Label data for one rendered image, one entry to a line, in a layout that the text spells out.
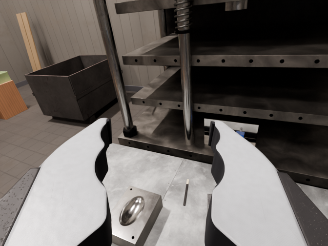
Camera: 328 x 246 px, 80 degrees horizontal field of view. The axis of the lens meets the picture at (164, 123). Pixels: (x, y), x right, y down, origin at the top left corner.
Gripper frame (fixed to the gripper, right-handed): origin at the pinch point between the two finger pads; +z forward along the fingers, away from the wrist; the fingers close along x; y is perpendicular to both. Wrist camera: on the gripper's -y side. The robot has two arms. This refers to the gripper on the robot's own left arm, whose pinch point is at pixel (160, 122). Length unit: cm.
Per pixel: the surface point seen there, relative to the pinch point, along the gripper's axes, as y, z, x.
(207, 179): 63, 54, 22
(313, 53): 9, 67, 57
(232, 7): -5, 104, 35
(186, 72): 22, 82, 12
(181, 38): 7, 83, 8
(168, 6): -5, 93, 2
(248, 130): 47, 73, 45
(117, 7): -4, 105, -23
